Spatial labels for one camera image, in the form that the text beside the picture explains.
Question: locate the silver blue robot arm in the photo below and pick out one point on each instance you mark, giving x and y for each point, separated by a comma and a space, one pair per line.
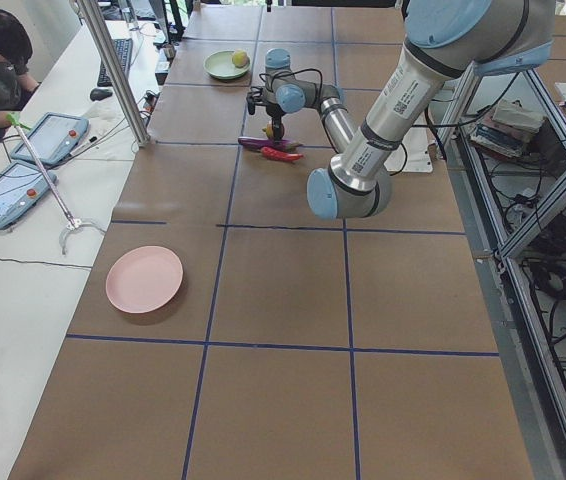
443, 39

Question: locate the reacher grabber stick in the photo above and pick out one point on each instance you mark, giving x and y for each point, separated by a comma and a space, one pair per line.
74, 224

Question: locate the teach pendant tablet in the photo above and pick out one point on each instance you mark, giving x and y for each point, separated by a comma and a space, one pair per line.
55, 136
22, 185

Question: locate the pale pink green peach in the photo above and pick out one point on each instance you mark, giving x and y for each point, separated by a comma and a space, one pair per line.
240, 59

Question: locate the red yellow pomegranate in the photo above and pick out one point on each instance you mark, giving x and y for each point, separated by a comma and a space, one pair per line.
274, 132

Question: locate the purple eggplant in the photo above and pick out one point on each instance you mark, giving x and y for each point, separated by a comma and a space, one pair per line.
256, 144

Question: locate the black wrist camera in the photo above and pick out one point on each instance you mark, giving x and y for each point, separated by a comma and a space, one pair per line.
254, 99

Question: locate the lower teach pendant tablet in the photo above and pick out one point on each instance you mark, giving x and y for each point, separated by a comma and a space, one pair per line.
22, 185

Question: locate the aluminium side frame rack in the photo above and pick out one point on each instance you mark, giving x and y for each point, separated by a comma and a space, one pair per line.
519, 206

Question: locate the light green plate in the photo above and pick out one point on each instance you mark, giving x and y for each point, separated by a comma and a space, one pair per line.
219, 66

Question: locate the black computer mouse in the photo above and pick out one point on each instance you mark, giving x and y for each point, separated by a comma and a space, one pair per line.
99, 94

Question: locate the upper teach pendant tablet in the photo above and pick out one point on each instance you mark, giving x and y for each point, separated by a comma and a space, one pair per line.
55, 136

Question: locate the pink plate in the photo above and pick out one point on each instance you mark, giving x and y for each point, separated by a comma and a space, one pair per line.
144, 279

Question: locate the red chili pepper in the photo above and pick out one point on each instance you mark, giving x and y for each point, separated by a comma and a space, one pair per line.
277, 155

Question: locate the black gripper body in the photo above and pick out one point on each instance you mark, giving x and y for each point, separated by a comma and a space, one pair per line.
275, 119

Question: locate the stack of books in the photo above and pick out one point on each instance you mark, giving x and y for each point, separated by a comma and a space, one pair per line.
507, 129

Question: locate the aluminium frame post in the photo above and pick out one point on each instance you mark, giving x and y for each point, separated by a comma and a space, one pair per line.
98, 29

